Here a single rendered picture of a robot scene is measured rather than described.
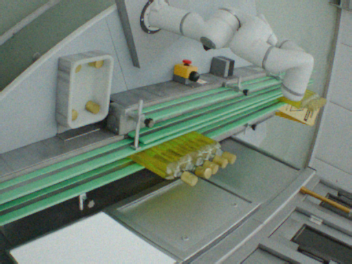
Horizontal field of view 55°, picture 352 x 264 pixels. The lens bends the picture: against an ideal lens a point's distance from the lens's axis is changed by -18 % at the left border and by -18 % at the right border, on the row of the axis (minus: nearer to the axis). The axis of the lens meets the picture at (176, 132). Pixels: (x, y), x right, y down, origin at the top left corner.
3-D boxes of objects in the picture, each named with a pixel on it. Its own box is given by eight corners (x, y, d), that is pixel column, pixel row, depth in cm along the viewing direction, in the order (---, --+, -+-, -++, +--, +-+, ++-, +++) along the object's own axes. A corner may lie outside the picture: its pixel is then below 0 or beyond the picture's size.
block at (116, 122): (104, 128, 136) (117, 136, 132) (106, 103, 132) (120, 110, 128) (112, 126, 139) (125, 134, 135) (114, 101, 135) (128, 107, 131)
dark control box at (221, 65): (209, 71, 186) (224, 77, 181) (212, 56, 183) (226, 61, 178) (218, 70, 192) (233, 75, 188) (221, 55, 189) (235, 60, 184)
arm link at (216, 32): (174, 25, 122) (215, 39, 114) (196, 2, 125) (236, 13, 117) (183, 43, 130) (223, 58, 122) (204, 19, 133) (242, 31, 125)
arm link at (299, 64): (257, 78, 115) (297, 100, 109) (269, 39, 108) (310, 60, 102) (271, 71, 125) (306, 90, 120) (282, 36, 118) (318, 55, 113)
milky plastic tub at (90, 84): (55, 121, 123) (69, 130, 119) (58, 56, 114) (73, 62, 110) (92, 110, 136) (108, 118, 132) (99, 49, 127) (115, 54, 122)
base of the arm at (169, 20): (139, 1, 126) (173, 9, 118) (163, -12, 132) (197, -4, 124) (145, 36, 137) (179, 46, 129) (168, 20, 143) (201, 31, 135)
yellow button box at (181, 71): (171, 79, 166) (185, 84, 162) (174, 62, 163) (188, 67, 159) (181, 77, 171) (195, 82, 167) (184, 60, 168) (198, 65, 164)
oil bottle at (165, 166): (124, 156, 140) (170, 183, 128) (126, 141, 137) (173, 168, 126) (135, 152, 144) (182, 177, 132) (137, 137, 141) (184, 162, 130)
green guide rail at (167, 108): (129, 115, 133) (146, 123, 129) (130, 112, 132) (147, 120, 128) (306, 68, 262) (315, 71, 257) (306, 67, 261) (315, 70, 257)
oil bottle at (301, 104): (273, 98, 228) (312, 115, 212) (276, 89, 225) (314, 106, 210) (277, 97, 232) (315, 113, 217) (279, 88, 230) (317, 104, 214)
